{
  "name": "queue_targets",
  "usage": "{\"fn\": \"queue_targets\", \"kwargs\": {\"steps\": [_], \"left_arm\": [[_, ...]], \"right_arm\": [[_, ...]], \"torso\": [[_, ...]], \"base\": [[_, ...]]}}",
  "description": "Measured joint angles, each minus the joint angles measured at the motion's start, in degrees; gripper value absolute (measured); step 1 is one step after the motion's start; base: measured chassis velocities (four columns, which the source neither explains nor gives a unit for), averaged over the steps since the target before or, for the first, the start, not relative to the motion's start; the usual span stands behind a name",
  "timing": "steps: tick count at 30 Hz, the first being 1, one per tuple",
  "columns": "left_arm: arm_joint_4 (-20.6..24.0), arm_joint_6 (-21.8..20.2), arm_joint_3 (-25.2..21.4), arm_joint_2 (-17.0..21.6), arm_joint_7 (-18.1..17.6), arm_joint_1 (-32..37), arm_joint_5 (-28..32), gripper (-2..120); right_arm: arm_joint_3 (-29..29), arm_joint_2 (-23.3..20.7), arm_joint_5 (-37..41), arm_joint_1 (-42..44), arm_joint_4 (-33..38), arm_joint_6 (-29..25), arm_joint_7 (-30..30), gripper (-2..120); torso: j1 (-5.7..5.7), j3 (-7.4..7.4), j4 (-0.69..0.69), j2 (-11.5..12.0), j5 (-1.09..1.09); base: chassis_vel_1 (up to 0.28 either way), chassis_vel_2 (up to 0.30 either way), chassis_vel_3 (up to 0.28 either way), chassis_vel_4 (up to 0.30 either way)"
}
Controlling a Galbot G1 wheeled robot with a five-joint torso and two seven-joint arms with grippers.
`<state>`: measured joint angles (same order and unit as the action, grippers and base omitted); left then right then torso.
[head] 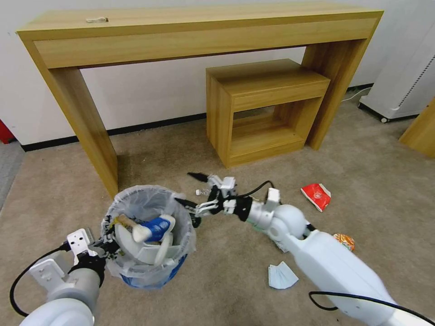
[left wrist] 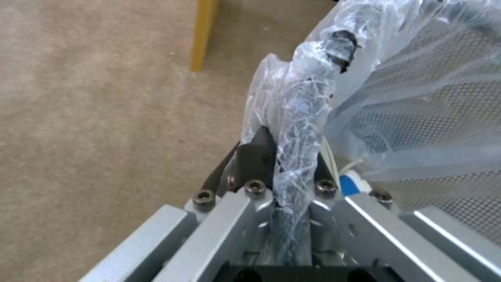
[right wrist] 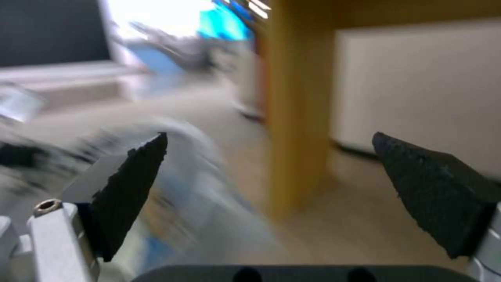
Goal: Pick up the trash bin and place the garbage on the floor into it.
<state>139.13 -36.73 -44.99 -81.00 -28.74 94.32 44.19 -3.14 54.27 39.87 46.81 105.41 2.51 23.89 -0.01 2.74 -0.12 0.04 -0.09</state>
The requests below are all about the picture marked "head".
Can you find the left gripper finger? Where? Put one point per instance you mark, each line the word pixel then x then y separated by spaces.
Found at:
pixel 114 255
pixel 103 243

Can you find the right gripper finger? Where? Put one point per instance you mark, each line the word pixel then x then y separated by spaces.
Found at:
pixel 198 176
pixel 207 209

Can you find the clear plastic bottle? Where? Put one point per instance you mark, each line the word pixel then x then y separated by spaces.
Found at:
pixel 205 192

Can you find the blue trash bin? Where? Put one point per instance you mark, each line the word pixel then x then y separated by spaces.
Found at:
pixel 153 279

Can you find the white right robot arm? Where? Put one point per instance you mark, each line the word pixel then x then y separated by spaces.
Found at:
pixel 323 254

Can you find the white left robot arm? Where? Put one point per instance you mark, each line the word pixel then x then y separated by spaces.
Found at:
pixel 68 299

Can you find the clear plastic bin liner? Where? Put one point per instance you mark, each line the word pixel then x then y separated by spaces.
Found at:
pixel 142 197

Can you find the white floor appliance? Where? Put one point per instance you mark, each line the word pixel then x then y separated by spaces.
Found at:
pixel 397 78

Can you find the cream wooden stick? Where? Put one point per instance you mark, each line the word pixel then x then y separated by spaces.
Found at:
pixel 127 221

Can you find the white paper bowl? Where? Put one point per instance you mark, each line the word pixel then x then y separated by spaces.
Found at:
pixel 146 253

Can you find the blue white wrapper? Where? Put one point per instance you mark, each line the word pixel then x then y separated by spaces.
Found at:
pixel 158 227

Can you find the red snack bag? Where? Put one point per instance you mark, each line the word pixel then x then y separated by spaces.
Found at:
pixel 316 197

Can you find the pale blue tissue pack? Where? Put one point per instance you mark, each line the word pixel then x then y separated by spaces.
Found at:
pixel 282 275

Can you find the orange snack wrapper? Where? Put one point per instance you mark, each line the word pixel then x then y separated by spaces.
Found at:
pixel 345 241

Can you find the small wooden side table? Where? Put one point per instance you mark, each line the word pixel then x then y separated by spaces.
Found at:
pixel 272 81

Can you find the large wooden console table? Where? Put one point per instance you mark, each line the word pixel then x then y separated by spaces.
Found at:
pixel 170 42

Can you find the red object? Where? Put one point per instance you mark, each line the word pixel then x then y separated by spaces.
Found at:
pixel 5 130

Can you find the small beige scrap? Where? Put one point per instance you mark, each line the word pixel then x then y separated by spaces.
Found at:
pixel 97 20

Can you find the light wooden furniture panel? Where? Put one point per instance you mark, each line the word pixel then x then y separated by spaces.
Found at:
pixel 421 132

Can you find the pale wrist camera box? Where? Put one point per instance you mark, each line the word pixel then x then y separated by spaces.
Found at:
pixel 227 183
pixel 80 241

